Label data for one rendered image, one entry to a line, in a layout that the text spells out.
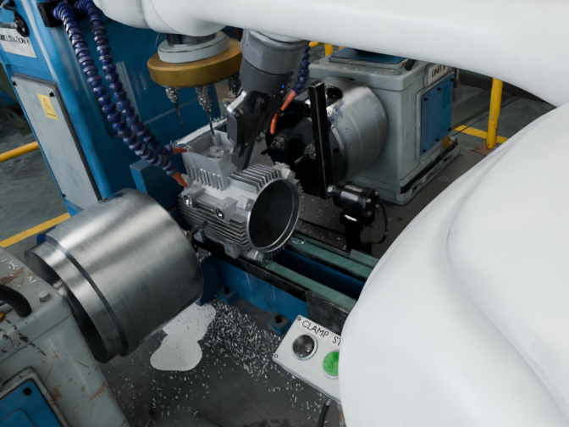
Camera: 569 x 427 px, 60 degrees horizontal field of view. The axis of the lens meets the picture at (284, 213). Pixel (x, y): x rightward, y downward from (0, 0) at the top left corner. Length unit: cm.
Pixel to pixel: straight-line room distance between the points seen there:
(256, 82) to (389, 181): 71
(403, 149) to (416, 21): 93
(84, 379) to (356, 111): 77
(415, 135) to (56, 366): 99
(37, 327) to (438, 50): 58
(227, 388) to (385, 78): 78
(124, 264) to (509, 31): 62
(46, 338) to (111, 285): 12
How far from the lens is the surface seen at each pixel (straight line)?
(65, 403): 82
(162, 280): 83
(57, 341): 76
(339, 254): 105
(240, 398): 98
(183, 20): 55
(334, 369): 64
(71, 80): 106
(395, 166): 134
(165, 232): 84
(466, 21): 40
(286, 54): 70
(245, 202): 94
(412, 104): 131
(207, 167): 101
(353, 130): 114
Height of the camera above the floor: 157
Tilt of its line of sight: 33 degrees down
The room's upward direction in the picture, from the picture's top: 9 degrees counter-clockwise
